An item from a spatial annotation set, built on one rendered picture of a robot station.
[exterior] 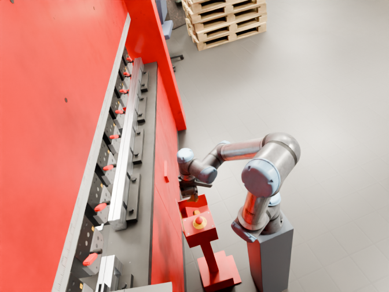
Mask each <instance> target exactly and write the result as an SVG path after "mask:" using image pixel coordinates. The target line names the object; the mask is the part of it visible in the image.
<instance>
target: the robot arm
mask: <svg viewBox="0 0 389 292"><path fill-rule="evenodd" d="M300 154H301V150H300V145H299V143H298V141H297V140H296V139H295V138H294V137H293V136H292V135H290V134H288V133H283V132H275V133H269V134H267V135H265V136H264V137H263V138H256V139H253V140H246V141H240V142H236V143H230V142H228V141H225V140H224V141H221V142H220V143H219V144H218V145H217V146H216V147H215V148H214V149H213V150H212V151H211V152H210V153H209V154H208V155H207V156H206V157H205V158H204V159H203V160H200V159H197V158H196V157H194V154H193V151H192V150H191V149H189V148H183V149H180V150H179V151H178V152H177V162H178V167H179V172H180V176H178V181H179V189H180V191H181V195H182V198H188V197H190V198H189V199H187V200H186V201H187V202H195V203H196V202H197V201H198V199H199V197H198V189H197V186H200V187H207V188H211V187H212V183H213V182H214V180H215V178H216V177H217V175H218V171H217V169H218V168H219V167H220V165H221V164H222V163H223V162H225V161H233V160H246V159H251V160H250V161H249V162H248V163H247V164H246V165H245V167H244V168H243V170H242V173H241V180H242V182H243V183H244V186H245V188H246V189H247V190H248V191H247V195H246V199H245V202H244V205H243V206H242V207H241V208H240V209H239V211H238V215H237V217H236V219H235V220H234V221H233V222H232V224H231V228H232V230H233V231H234V232H235V233H236V234H237V235H238V236H239V237H240V238H242V239H243V240H245V241H246V242H249V243H253V242H254V241H255V240H256V239H257V237H258V236H259V234H260V233H263V234H266V235H271V234H274V233H277V232H278V231H279V230H280V229H281V228H282V226H283V223H284V218H283V215H282V213H281V211H280V202H281V197H280V193H279V191H280V189H281V186H282V184H283V182H284V180H285V179H286V177H287V176H288V174H289V173H290V172H291V171H292V169H293V168H294V167H295V166H296V164H297V163H298V161H299V159H300ZM185 193H186V194H185Z"/></svg>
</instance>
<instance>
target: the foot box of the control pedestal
mask: <svg viewBox="0 0 389 292"><path fill-rule="evenodd" d="M214 256H215V259H216V263H217V266H218V269H219V271H217V272H214V273H210V270H209V268H208V265H207V262H206V260H205V257H201V258H198V259H197V261H198V264H199V268H200V273H201V278H202V281H203V285H204V288H205V290H206V292H213V291H216V290H220V289H223V288H225V287H229V286H232V285H234V284H238V283H241V279H240V276H239V274H238V270H237V267H236V265H235V262H234V259H233V256H232V255H230V256H227V257H226V255H225V252H224V251H220V252H217V253H214Z"/></svg>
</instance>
